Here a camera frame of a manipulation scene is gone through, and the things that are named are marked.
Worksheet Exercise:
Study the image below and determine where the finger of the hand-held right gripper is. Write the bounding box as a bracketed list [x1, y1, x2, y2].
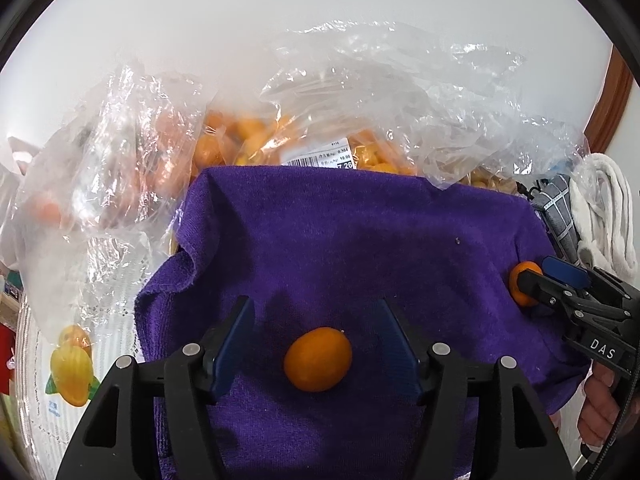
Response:
[541, 256, 640, 306]
[517, 269, 633, 328]

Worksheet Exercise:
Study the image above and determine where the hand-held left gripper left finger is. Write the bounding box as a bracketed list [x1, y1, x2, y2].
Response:
[55, 296, 256, 480]

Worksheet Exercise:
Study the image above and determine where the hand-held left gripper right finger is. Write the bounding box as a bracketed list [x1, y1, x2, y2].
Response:
[372, 299, 576, 480]

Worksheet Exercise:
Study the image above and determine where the medium orange mandarin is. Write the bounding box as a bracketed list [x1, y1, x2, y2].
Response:
[507, 261, 545, 308]

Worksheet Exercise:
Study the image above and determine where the small oval orange kumquat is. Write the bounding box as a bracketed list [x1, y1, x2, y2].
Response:
[283, 326, 353, 393]

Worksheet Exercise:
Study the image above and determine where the person's right hand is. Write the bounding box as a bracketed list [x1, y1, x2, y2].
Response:
[576, 360, 623, 447]

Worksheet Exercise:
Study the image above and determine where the grey checked cloth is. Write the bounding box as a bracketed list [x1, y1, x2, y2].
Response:
[530, 175, 583, 266]

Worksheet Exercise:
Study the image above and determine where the white striped towel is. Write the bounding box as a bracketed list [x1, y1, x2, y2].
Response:
[570, 152, 640, 281]

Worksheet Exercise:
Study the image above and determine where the pile of brown longans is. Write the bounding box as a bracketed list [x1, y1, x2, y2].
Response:
[467, 169, 521, 197]

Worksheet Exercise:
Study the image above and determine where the purple towel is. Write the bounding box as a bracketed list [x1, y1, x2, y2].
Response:
[134, 164, 593, 480]

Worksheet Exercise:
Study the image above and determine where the clear plastic longan bag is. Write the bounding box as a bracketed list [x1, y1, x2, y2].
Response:
[400, 40, 593, 196]

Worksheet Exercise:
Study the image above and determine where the fruit printed tablecloth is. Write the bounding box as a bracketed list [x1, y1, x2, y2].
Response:
[7, 240, 588, 480]

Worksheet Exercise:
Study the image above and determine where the pile of bagged mandarins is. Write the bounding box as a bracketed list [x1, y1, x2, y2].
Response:
[30, 110, 201, 226]

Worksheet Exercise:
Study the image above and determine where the pile of bagged kumquats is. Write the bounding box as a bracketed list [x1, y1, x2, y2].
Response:
[192, 112, 418, 177]

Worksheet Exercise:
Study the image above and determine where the red box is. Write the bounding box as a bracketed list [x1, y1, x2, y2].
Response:
[0, 324, 17, 396]

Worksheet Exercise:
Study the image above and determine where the clear plastic mandarin bag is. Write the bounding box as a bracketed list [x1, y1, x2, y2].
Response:
[15, 62, 221, 346]

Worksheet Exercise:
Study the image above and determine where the clear plastic kumquat bag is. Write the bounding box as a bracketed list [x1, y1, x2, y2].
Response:
[200, 20, 436, 181]

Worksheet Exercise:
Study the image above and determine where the wooden door frame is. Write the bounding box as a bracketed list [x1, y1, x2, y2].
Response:
[582, 42, 636, 153]

